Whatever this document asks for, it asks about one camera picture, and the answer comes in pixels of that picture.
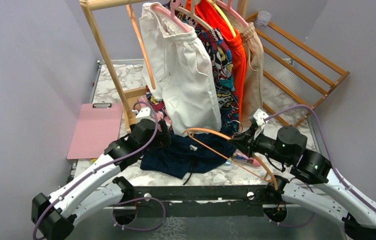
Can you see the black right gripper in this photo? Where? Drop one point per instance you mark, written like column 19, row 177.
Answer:
column 246, row 141

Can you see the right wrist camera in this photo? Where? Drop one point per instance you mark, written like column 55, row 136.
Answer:
column 258, row 122

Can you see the wooden slatted shelf rack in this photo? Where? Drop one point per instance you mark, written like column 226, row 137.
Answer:
column 294, row 73

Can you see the pink hanger right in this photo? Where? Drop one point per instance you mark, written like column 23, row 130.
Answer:
column 233, row 12

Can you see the pink navy patterned shorts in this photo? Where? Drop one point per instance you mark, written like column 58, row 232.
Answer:
column 158, row 106

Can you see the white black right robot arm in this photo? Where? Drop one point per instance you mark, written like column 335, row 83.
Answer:
column 345, row 206

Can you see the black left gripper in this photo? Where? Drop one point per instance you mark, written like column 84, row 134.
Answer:
column 162, row 140

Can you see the clear paperclip jar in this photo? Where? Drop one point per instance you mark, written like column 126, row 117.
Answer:
column 263, row 18

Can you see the navy blue shorts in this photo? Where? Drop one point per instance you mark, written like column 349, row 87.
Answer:
column 185, row 155

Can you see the pink clipboard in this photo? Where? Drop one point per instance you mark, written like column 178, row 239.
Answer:
column 97, row 126

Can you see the beige wooden hanger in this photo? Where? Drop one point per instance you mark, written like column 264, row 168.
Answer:
column 188, row 16

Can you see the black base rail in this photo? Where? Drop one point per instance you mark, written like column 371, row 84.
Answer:
column 200, row 201

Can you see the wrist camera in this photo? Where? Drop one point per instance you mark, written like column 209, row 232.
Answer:
column 143, row 113
column 258, row 122

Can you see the comic print shorts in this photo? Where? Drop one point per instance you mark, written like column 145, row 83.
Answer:
column 190, row 83

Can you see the pink hanger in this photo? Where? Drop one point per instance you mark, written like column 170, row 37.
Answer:
column 170, row 14
column 233, row 12

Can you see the pink cylindrical bottle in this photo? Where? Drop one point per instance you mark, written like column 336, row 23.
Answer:
column 229, row 164

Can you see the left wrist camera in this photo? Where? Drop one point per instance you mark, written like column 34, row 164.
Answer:
column 143, row 113

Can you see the orange red shorts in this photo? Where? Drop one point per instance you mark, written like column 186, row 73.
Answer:
column 231, row 43

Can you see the beige shorts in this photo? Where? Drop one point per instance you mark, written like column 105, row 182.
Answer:
column 250, row 56

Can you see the wooden clothes rack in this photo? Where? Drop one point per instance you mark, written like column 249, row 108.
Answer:
column 129, row 96

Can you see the orange twisted hanger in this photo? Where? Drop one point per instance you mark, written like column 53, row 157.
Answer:
column 132, row 17

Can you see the pink hanger left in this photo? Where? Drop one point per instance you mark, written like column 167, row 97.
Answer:
column 170, row 14

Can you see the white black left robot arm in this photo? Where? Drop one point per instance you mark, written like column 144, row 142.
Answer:
column 99, row 186

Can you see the white shorts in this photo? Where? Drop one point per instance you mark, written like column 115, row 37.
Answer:
column 182, row 70

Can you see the yellow hanger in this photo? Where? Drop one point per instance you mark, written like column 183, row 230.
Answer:
column 223, row 16

